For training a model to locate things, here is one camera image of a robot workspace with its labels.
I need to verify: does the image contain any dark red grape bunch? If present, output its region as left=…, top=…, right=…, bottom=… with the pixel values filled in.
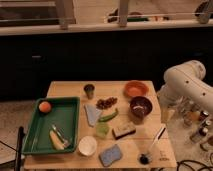
left=96, top=97, right=117, bottom=110

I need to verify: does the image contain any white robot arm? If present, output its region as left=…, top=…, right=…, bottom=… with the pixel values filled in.
left=158, top=60, right=213, bottom=114

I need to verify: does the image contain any dark metal cup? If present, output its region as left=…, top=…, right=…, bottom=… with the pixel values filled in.
left=84, top=84, right=95, bottom=99

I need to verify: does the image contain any orange bowl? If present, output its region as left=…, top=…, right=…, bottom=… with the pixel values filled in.
left=124, top=80, right=149, bottom=98

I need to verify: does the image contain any light blue cloth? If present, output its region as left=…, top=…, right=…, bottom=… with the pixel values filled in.
left=84, top=104, right=102, bottom=127

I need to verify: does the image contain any green pea pod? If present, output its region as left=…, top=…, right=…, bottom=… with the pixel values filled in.
left=98, top=108, right=119, bottom=122

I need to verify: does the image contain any dark brown bowl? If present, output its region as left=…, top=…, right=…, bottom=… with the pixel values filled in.
left=130, top=96, right=153, bottom=119

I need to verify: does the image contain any wooden table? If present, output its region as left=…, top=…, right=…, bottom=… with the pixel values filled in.
left=24, top=81, right=176, bottom=171

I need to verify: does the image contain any white bowl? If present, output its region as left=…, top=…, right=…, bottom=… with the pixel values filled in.
left=78, top=136, right=97, bottom=156

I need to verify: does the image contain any orange fruit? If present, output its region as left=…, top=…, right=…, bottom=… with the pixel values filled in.
left=39, top=101, right=51, bottom=113

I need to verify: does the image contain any green plastic tray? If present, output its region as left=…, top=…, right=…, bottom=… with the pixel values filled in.
left=22, top=97, right=80, bottom=155

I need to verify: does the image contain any blue sponge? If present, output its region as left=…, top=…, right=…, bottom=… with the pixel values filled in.
left=99, top=144, right=123, bottom=167

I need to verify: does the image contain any yellow banana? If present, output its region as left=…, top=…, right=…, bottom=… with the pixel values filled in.
left=49, top=130, right=64, bottom=150

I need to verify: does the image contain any black stand pole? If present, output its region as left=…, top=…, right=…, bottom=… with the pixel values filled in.
left=14, top=126, right=25, bottom=171

